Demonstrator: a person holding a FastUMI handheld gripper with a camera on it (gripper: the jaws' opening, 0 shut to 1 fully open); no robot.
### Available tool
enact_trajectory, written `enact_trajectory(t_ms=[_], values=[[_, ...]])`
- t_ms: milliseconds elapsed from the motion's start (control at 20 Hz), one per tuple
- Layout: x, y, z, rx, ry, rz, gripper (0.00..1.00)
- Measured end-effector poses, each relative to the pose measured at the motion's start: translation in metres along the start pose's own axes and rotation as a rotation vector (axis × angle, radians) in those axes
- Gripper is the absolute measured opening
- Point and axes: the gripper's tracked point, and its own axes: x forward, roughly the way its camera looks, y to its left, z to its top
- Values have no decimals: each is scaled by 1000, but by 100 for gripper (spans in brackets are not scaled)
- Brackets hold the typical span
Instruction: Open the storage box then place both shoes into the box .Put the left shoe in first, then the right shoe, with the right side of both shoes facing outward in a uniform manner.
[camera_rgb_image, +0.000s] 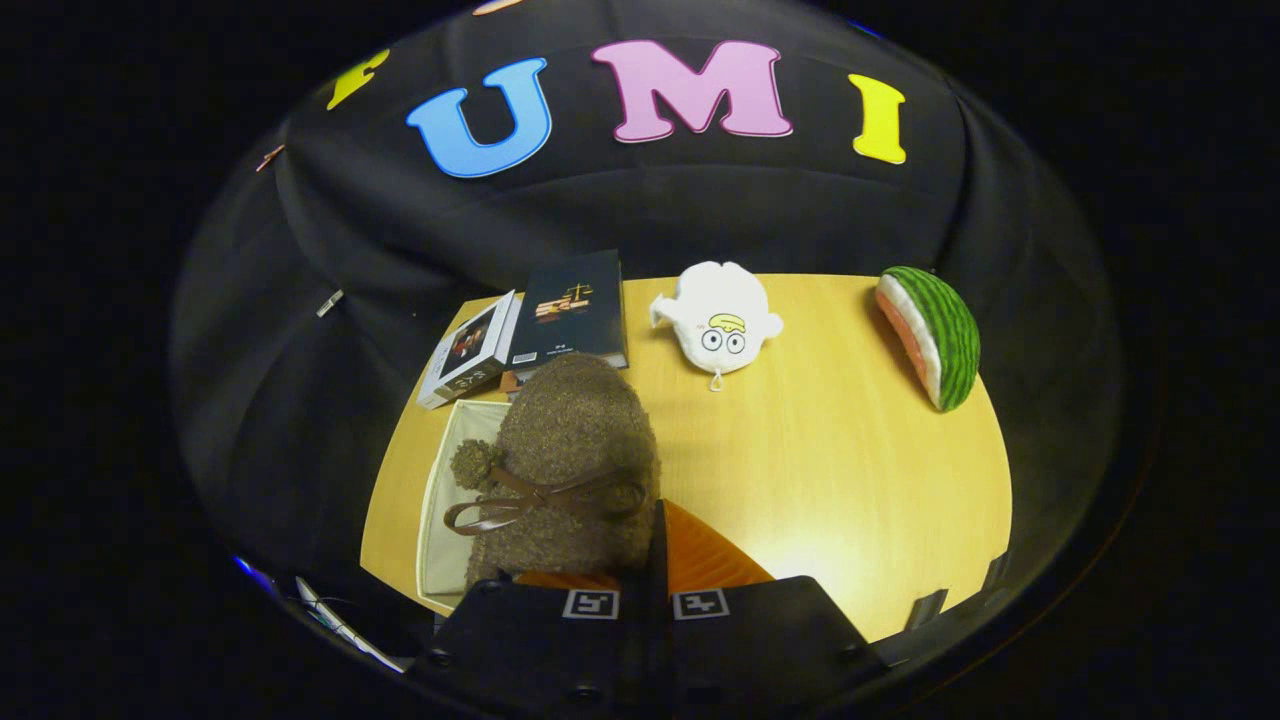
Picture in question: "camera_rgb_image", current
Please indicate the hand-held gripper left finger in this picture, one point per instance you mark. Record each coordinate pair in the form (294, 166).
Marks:
(530, 640)

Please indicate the white plush toy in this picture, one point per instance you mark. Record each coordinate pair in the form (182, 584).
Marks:
(715, 310)

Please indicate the watermelon slice plush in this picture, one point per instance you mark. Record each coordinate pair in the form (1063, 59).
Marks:
(945, 335)

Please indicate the grey fabric storage box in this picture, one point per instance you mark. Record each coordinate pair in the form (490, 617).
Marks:
(447, 530)

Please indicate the pink clip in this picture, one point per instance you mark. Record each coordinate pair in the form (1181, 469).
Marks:
(268, 158)

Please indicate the dark navy book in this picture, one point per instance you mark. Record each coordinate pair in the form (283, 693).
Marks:
(575, 305)

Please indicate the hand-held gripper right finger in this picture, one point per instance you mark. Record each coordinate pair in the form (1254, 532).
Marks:
(658, 550)

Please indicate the brown fuzzy shoe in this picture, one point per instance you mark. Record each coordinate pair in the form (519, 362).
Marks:
(570, 430)

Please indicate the white clip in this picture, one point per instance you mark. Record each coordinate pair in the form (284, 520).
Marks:
(330, 303)

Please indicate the brown book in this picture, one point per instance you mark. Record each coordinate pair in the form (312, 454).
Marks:
(510, 381)

